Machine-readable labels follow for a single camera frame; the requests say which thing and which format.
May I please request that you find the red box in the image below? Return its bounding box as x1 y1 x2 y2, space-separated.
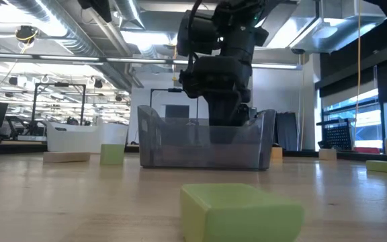
353 147 382 155

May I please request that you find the ceiling cable reel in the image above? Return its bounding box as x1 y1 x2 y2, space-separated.
14 24 40 45

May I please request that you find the orange block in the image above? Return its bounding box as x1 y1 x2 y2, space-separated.
269 147 284 164

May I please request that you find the black metal frame stand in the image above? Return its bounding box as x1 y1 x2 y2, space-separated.
30 82 87 135

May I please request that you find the grey translucent plastic bin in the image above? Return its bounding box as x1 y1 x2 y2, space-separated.
136 105 277 170

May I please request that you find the long natural wood block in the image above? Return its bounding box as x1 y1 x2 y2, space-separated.
42 151 91 165

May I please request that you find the dark folded panel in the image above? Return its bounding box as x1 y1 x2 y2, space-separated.
274 112 298 152

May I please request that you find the black aluminium table frame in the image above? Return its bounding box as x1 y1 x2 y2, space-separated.
0 140 387 164

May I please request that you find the small natural wood block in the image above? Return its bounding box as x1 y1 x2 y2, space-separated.
318 148 338 161

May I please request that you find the black frame with camera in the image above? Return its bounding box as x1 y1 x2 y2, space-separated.
149 87 200 119

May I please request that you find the black pegboard cart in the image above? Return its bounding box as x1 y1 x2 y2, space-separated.
316 118 356 151

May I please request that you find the round metal duct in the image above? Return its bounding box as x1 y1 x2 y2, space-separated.
112 0 146 30

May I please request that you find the rectangular metal duct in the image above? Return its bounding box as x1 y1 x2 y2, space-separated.
267 0 387 54

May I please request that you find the black wall screen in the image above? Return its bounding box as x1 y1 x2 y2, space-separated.
165 104 191 119

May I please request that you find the white plastic bin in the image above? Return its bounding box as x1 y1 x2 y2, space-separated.
45 121 129 155

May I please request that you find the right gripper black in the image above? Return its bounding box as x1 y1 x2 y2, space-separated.
179 55 253 146

